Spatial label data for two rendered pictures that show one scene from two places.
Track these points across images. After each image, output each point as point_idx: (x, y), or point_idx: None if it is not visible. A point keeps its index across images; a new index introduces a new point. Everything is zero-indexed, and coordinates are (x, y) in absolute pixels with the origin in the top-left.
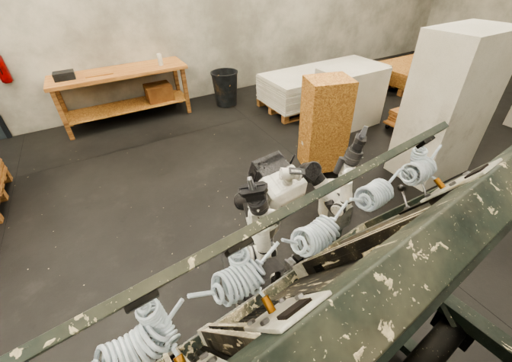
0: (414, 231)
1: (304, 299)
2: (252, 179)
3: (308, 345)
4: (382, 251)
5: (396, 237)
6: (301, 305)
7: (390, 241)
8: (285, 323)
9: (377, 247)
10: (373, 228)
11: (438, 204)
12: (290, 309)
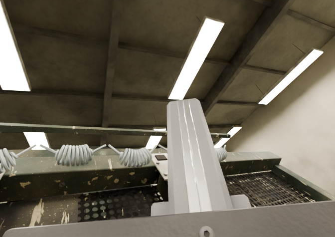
0: (102, 155)
1: (157, 156)
2: (167, 129)
3: None
4: (118, 158)
5: (102, 162)
6: (158, 154)
7: (107, 161)
8: (164, 153)
9: (110, 166)
10: None
11: (55, 164)
12: (162, 156)
